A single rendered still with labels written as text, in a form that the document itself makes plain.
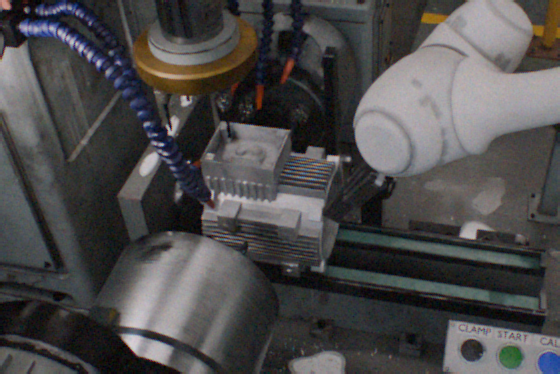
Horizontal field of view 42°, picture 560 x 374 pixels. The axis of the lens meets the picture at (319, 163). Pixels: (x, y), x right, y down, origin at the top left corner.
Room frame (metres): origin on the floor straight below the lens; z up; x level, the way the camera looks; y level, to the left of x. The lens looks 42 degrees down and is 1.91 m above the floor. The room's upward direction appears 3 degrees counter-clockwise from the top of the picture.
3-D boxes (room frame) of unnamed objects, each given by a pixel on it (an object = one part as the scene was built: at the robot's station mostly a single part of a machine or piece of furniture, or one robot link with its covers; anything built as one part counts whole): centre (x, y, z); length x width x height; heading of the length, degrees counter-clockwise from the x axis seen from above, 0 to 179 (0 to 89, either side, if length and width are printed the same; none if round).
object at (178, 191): (0.93, 0.22, 1.02); 0.15 x 0.02 x 0.15; 165
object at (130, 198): (0.95, 0.28, 0.97); 0.30 x 0.11 x 0.34; 165
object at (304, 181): (0.90, 0.08, 1.02); 0.20 x 0.19 x 0.19; 74
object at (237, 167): (0.91, 0.12, 1.11); 0.12 x 0.11 x 0.07; 74
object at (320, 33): (1.23, 0.05, 1.04); 0.41 x 0.25 x 0.25; 165
